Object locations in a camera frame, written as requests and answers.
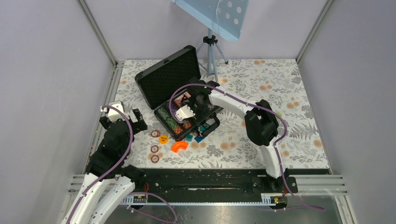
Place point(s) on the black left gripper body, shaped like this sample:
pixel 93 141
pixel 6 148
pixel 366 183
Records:
pixel 140 124

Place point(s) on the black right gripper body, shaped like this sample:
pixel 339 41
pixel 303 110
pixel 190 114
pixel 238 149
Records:
pixel 198 108

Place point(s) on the black all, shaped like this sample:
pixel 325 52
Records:
pixel 181 98

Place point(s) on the black poker set case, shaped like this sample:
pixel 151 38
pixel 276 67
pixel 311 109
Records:
pixel 163 81

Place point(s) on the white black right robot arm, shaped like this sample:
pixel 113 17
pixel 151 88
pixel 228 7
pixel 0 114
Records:
pixel 264 127

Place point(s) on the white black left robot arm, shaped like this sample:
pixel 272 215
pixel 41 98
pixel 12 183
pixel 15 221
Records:
pixel 107 181

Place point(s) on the green chip row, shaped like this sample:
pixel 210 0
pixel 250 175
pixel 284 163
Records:
pixel 168 118

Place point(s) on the red yellow chip row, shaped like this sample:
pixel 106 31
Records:
pixel 179 128

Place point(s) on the blue toy brick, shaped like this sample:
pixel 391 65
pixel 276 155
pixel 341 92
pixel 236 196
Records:
pixel 198 139

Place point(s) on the teal triangular toy block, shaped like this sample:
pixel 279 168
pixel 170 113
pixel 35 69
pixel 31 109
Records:
pixel 189 138

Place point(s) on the red poker chip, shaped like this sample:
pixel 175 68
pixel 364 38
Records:
pixel 155 133
pixel 154 159
pixel 154 149

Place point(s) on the yellow big blind button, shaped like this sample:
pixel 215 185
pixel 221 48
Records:
pixel 163 139

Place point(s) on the orange curved toy block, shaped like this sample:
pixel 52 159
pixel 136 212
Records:
pixel 180 145

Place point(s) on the floral table mat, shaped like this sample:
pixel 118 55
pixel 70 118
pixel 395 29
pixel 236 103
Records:
pixel 276 80

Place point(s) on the blue tripod stand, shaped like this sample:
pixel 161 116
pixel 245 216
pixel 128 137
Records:
pixel 211 42

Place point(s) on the blue perforated board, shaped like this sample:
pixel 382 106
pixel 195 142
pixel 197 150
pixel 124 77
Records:
pixel 224 17

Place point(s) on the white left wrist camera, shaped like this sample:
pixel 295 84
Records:
pixel 115 112

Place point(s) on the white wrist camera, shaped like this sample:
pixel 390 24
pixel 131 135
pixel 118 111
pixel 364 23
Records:
pixel 115 112
pixel 184 112

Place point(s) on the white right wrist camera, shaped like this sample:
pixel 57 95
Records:
pixel 184 112

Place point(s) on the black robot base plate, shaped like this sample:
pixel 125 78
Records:
pixel 212 185

